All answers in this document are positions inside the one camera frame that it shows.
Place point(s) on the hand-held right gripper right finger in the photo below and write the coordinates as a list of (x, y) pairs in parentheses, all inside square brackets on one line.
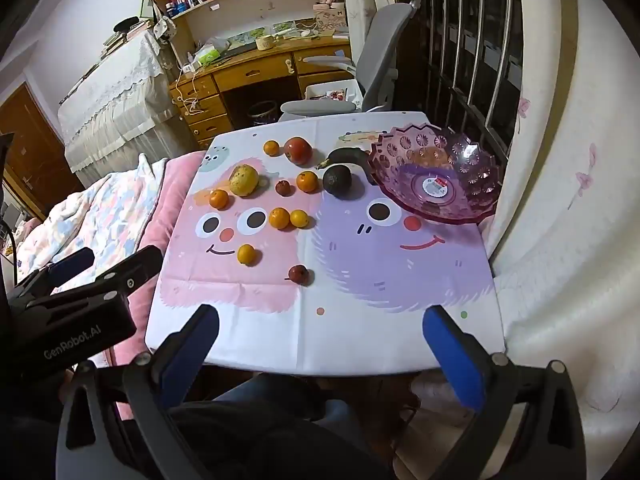
[(452, 360)]

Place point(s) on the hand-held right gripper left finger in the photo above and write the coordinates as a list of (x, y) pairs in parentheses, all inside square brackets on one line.
[(186, 355)]

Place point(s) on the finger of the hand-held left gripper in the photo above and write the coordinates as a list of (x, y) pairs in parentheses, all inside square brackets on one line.
[(72, 263), (132, 271)]

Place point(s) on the orange mandarin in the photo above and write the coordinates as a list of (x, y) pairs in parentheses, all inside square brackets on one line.
[(271, 147), (307, 181), (279, 218), (218, 199)]

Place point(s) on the small yellow citrus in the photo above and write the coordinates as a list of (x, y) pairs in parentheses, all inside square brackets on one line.
[(246, 254), (299, 218)]

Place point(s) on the small dark red fruit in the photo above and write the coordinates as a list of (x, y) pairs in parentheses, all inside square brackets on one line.
[(283, 187), (299, 274)]

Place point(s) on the yellow pear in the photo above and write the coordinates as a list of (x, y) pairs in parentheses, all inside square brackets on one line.
[(243, 180)]

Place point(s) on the pink plastic fruit bowl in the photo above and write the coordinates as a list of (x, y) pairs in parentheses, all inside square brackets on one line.
[(440, 185)]

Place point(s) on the red apple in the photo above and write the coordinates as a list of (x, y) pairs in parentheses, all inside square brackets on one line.
[(298, 150)]

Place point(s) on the dark avocado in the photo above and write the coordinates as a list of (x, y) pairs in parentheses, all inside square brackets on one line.
[(337, 178)]

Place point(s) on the pastel floral blanket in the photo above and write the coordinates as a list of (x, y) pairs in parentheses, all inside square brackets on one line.
[(95, 215)]

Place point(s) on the pink bed sheet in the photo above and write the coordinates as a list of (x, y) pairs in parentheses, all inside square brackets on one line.
[(170, 200)]

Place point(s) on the person's dark clothed legs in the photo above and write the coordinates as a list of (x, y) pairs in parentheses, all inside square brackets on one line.
[(260, 435)]

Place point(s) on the cartoon printed tablecloth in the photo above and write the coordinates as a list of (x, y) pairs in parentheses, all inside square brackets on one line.
[(350, 310)]

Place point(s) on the brown wooden door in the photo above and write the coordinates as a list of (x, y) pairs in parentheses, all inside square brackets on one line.
[(30, 145)]

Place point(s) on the white floral curtain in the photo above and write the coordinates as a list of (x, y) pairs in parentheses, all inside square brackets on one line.
[(565, 260)]

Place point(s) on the white lace covered piano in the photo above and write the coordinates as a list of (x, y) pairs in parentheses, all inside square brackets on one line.
[(115, 95)]

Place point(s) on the dark waste bin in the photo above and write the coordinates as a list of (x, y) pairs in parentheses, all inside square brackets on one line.
[(263, 114)]

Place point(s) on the green tissue pack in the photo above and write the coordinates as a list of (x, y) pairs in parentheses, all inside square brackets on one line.
[(207, 55)]

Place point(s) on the wooden desk with drawers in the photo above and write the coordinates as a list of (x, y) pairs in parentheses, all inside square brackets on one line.
[(250, 72)]

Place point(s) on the black hat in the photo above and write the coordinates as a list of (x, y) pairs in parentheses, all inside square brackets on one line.
[(127, 25)]

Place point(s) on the beige mug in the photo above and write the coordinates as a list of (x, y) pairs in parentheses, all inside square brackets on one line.
[(263, 41)]

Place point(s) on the metal window grille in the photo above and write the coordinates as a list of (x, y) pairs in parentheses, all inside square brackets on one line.
[(465, 45)]

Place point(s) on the grey office chair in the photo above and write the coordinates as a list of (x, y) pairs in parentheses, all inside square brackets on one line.
[(380, 50)]

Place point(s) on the cardboard box with doll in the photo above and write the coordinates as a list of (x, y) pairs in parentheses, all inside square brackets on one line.
[(330, 12)]

